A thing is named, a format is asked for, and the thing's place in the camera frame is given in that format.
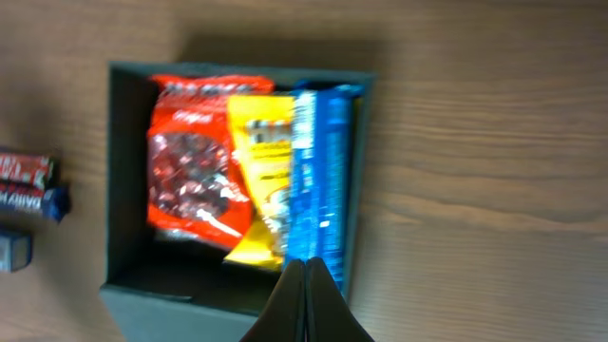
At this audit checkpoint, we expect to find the green red KitKat bar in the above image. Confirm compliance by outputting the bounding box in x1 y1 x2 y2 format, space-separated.
1 147 60 189

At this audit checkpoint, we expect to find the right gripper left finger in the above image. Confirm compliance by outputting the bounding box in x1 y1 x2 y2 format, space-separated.
240 260 306 342

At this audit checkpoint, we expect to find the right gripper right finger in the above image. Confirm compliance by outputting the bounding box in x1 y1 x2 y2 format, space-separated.
306 257 373 342

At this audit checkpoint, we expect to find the dark green box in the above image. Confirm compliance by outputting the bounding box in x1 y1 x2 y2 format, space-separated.
100 62 374 341

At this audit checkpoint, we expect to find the blue Oreo wrapper pack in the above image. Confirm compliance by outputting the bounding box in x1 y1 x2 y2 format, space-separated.
285 85 362 288

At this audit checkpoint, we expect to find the yellow Hacks candy bag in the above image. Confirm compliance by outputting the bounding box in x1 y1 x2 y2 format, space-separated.
226 95 295 272

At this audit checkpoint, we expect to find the blue Dairy Milk bar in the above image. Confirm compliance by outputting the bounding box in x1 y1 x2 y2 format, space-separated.
1 181 71 222

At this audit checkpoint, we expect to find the small blue candy box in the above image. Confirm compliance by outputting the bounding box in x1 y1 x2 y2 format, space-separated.
1 228 32 274

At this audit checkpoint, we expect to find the red Hacks candy bag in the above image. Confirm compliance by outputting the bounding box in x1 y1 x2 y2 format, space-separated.
147 74 275 251

